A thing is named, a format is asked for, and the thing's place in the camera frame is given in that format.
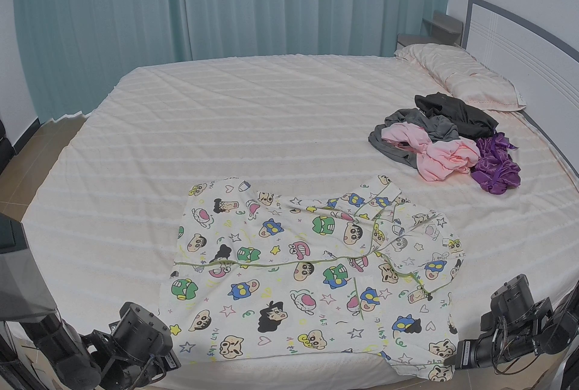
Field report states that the white printed pyjama top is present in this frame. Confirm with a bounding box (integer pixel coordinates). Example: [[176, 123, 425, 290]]
[[158, 175, 464, 381]]

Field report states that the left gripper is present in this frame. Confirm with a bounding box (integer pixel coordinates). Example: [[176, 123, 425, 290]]
[[129, 350, 182, 390]]

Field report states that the purple garment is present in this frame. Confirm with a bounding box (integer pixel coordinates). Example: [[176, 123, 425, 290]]
[[470, 131, 522, 195]]

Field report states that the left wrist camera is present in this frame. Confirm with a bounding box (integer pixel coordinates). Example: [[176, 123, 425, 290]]
[[81, 321, 119, 362]]

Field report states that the bed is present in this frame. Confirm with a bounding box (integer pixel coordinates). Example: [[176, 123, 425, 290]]
[[0, 0, 579, 390]]

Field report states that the dark grey garment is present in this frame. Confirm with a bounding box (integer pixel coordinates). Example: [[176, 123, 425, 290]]
[[369, 108, 460, 169]]

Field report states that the cream pillow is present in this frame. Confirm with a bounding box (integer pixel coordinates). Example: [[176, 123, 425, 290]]
[[394, 43, 527, 112]]

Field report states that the black garment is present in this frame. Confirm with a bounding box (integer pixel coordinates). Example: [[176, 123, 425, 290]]
[[415, 93, 499, 139]]

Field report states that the grey bedside table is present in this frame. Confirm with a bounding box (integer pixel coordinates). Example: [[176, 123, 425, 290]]
[[397, 10, 465, 49]]

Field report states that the pink garment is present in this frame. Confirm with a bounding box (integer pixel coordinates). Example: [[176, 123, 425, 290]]
[[381, 122, 480, 182]]

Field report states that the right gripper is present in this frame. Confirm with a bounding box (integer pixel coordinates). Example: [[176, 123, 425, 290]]
[[456, 329, 499, 371]]

